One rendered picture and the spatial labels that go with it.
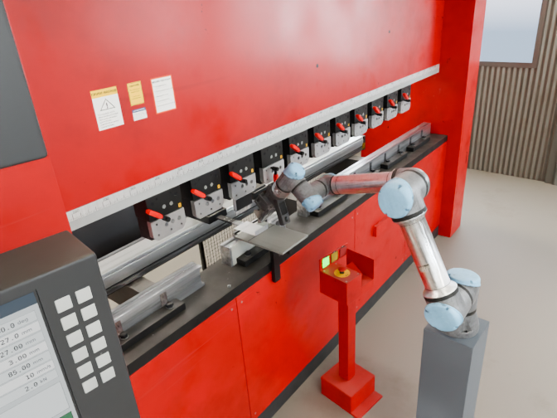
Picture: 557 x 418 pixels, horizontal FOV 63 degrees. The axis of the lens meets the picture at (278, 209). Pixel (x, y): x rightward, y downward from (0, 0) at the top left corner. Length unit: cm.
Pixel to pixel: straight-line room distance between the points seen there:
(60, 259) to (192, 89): 104
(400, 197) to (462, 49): 229
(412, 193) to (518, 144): 400
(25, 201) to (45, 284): 46
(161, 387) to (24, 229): 86
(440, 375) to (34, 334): 151
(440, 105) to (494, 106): 171
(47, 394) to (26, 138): 39
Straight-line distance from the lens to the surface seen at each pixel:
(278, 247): 186
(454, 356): 184
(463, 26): 362
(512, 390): 281
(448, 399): 199
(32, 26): 137
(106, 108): 146
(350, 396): 245
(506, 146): 546
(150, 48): 155
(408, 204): 145
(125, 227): 225
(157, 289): 177
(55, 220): 120
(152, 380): 174
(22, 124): 68
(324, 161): 292
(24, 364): 78
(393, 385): 268
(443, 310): 158
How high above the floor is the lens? 193
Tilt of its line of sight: 25 degrees down
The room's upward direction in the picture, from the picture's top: 4 degrees counter-clockwise
